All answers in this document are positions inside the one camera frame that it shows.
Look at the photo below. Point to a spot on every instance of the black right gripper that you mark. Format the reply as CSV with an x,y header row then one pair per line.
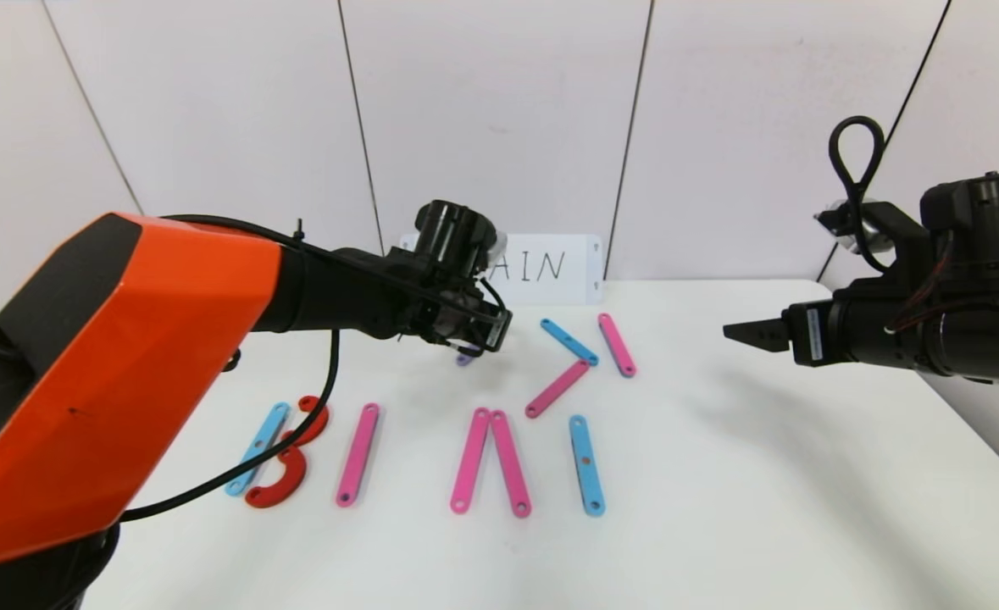
x,y
809,334

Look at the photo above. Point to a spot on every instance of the long pink bar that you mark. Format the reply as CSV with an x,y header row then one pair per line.
x,y
471,460
357,455
510,463
557,389

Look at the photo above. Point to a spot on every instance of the long blue bar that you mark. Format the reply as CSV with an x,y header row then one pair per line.
x,y
586,464

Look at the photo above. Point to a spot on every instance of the short blue three-hole bar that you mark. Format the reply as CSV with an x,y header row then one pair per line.
x,y
568,342

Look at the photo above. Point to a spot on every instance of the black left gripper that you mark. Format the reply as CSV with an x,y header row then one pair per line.
x,y
492,330

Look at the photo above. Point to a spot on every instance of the pink bar with purple underside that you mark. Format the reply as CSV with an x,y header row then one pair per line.
x,y
616,345

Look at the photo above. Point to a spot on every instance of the orange and black left arm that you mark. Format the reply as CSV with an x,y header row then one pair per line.
x,y
126,356

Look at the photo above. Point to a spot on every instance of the large red C-shaped piece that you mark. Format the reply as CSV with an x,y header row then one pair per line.
x,y
283,491

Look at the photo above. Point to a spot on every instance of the white BRAIN sign card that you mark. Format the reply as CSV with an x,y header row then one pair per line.
x,y
579,271

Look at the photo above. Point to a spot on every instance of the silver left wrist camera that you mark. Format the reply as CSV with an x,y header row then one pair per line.
x,y
496,246

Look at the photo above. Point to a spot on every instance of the light blue slanted-hole bar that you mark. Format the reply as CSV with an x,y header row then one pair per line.
x,y
263,434

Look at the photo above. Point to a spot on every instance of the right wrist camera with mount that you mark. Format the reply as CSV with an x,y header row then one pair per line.
x,y
901,224

